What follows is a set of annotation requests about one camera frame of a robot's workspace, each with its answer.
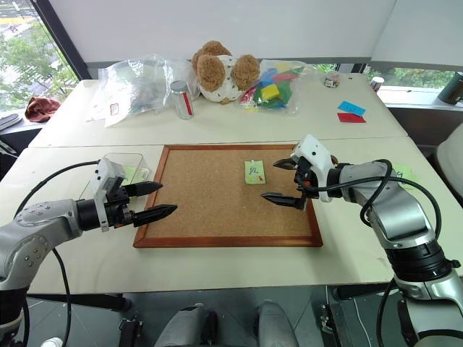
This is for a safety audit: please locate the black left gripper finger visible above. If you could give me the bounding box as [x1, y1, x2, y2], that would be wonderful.
[124, 181, 164, 198]
[132, 204, 179, 228]

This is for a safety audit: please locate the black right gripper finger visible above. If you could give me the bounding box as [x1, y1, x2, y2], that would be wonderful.
[260, 192, 303, 210]
[272, 156, 300, 172]

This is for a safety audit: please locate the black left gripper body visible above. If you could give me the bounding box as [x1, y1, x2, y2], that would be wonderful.
[104, 182, 137, 230]

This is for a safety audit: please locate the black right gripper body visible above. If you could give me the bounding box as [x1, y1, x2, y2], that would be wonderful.
[294, 160, 320, 212]

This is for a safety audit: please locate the clear plastic box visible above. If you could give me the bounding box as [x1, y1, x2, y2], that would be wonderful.
[80, 153, 152, 200]

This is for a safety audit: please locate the green sticky note with writing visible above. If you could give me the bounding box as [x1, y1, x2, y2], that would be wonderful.
[244, 160, 267, 186]

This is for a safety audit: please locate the red sticky note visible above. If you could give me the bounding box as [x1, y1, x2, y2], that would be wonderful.
[336, 112, 368, 125]

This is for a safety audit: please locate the blue sticky note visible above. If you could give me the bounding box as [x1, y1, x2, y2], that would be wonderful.
[337, 100, 367, 117]

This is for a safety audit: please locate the wood-framed cork board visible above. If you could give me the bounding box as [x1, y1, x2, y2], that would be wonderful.
[132, 144, 323, 249]

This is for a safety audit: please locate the bag of colourful blocks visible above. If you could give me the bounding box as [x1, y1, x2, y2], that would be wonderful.
[238, 59, 309, 116]

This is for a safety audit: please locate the clear jar with red label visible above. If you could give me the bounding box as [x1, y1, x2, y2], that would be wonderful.
[169, 80, 195, 121]

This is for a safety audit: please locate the clear plastic bag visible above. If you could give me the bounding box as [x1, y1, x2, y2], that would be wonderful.
[86, 53, 198, 129]

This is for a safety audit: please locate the light green paper sheet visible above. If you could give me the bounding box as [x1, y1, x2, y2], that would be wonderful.
[392, 163, 417, 191]

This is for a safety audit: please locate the brown and white plush toy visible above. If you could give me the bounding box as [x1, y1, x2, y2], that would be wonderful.
[190, 40, 261, 106]

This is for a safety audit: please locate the grey rounded robot leg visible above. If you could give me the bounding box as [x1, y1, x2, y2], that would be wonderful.
[257, 300, 302, 347]
[154, 304, 218, 347]

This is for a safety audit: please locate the red cloth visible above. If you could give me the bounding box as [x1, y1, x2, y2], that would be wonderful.
[24, 96, 62, 124]

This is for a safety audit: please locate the dark green mug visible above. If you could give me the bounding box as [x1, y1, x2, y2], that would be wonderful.
[438, 71, 463, 104]

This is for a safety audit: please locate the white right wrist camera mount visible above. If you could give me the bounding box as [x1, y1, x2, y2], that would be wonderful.
[290, 134, 334, 203]

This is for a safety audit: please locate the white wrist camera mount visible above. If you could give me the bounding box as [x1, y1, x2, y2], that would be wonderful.
[90, 157, 127, 233]
[290, 134, 334, 203]

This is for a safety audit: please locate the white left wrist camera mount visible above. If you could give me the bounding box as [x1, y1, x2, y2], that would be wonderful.
[90, 157, 127, 233]

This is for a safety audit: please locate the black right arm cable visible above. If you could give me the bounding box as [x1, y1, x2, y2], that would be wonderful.
[306, 158, 444, 347]

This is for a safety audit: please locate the black table frame bar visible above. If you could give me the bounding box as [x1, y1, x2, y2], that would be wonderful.
[27, 293, 132, 313]

